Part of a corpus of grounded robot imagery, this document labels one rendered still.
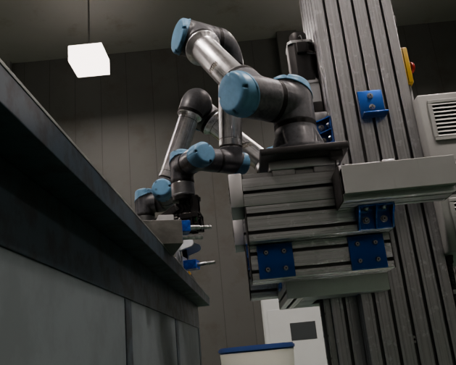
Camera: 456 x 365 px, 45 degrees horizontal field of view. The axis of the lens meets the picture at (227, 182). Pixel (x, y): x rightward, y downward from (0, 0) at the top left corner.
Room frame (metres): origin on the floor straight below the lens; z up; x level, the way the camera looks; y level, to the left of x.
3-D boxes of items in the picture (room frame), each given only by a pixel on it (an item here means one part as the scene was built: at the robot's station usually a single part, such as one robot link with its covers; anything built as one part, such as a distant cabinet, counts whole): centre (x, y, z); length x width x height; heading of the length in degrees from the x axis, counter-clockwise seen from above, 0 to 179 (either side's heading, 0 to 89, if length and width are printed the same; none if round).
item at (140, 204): (2.05, 0.33, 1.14); 0.09 x 0.08 x 0.11; 88
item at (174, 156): (1.67, 0.14, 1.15); 0.09 x 0.08 x 0.11; 33
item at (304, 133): (1.39, -0.20, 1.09); 0.15 x 0.15 x 0.10
